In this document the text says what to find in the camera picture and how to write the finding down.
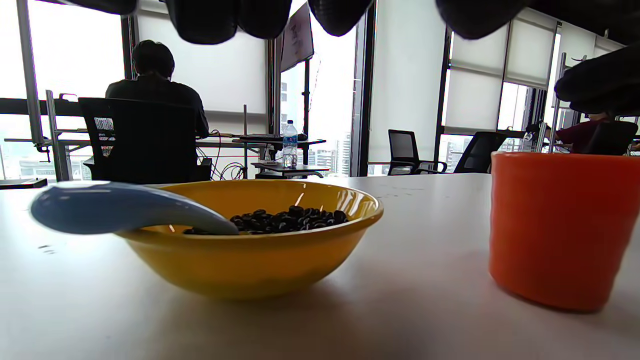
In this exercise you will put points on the person's left hand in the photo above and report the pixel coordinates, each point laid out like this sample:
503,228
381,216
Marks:
205,20

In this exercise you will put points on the blue baby spoon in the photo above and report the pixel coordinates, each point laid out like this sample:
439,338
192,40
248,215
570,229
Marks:
125,207

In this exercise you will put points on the large pile of coffee beans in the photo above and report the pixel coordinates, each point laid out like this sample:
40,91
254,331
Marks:
290,220

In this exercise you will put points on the orange cup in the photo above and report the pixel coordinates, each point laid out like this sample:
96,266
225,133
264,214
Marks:
560,225

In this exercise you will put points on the white roller blind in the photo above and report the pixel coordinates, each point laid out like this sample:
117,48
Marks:
475,100
220,75
407,75

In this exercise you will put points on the black office chair chrome base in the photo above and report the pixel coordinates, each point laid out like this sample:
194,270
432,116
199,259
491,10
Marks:
145,145

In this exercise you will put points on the clear plastic water bottle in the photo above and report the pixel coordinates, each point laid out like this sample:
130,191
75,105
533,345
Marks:
290,145

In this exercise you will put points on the black desk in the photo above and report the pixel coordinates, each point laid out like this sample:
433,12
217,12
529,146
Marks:
305,143

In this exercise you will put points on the white side table dark top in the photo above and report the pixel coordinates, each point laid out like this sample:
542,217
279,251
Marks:
300,170

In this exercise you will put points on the black swivel chair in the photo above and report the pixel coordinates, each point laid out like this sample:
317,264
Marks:
402,145
480,150

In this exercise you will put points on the yellow bowl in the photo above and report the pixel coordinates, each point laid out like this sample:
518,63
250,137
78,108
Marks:
250,265

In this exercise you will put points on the metal clamp frame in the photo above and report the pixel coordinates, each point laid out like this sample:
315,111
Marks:
30,75

